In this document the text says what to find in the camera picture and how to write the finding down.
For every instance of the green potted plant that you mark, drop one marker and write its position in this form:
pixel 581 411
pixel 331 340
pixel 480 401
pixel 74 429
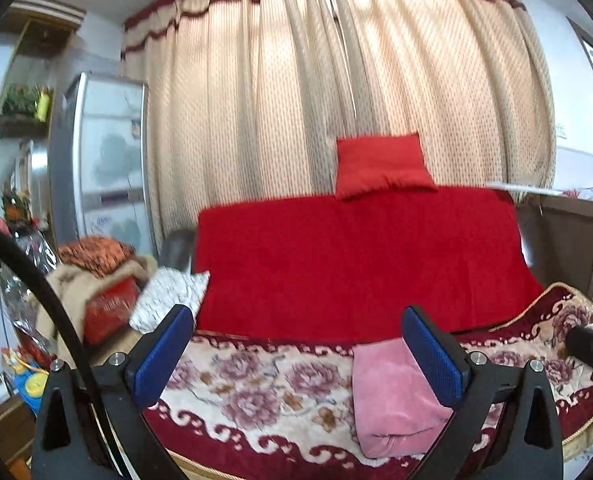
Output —
pixel 26 100

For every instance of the beige patterned curtain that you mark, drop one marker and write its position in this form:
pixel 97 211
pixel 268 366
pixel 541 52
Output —
pixel 276 85

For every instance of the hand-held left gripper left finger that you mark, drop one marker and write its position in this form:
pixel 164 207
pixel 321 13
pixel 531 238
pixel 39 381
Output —
pixel 161 350

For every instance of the orange flower bouquet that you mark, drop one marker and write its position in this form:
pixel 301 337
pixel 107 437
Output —
pixel 14 205

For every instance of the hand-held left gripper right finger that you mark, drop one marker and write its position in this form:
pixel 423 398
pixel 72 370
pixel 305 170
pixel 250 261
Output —
pixel 431 355

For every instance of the silver refrigerator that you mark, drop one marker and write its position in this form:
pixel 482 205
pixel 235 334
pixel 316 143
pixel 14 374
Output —
pixel 111 160

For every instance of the brown wooden cabinet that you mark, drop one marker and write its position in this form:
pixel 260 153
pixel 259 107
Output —
pixel 561 240

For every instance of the orange patterned cloth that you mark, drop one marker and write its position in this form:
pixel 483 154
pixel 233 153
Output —
pixel 96 255

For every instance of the floral blanket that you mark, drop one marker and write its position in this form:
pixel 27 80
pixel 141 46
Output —
pixel 276 385

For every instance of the yellow and blue toy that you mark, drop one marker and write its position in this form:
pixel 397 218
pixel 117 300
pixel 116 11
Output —
pixel 31 385

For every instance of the red sofa cover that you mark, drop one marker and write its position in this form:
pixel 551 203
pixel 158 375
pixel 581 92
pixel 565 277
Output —
pixel 351 260

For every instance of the red pillow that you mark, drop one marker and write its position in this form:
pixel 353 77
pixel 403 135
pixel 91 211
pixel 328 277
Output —
pixel 376 165

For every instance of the pink garment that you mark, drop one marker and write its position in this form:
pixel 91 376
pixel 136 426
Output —
pixel 391 400

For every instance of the silver foil wrapping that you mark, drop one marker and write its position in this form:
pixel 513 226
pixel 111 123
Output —
pixel 31 260

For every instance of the wooden shelf unit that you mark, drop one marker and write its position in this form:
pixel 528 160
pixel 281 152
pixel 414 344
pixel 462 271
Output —
pixel 21 60

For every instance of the red box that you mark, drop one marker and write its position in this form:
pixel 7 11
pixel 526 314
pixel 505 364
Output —
pixel 109 310

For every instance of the beige cloth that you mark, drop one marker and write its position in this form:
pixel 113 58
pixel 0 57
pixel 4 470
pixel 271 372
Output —
pixel 71 280

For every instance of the white patterned pillow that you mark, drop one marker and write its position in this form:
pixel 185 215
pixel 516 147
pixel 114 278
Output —
pixel 171 290

